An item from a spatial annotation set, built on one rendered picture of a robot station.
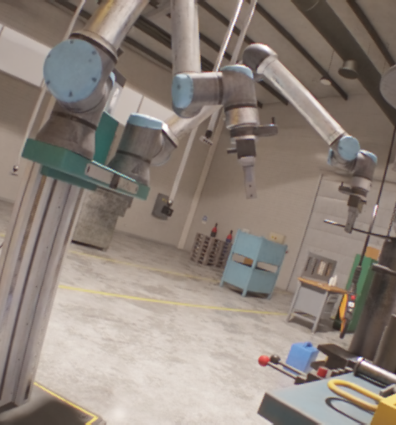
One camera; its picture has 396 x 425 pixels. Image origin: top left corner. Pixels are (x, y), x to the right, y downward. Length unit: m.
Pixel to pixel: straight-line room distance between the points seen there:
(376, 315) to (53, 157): 1.27
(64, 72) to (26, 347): 1.14
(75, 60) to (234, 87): 0.41
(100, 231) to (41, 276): 7.64
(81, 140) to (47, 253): 0.61
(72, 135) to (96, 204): 7.96
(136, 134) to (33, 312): 0.83
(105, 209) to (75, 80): 8.26
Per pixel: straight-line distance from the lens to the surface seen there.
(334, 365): 1.54
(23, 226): 1.37
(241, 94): 1.05
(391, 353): 1.06
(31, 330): 1.69
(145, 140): 1.57
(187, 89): 1.03
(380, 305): 1.61
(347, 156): 1.59
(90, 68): 0.99
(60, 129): 1.15
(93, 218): 9.12
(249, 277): 9.42
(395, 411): 0.67
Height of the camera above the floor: 1.30
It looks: 2 degrees up
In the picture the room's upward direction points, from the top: 18 degrees clockwise
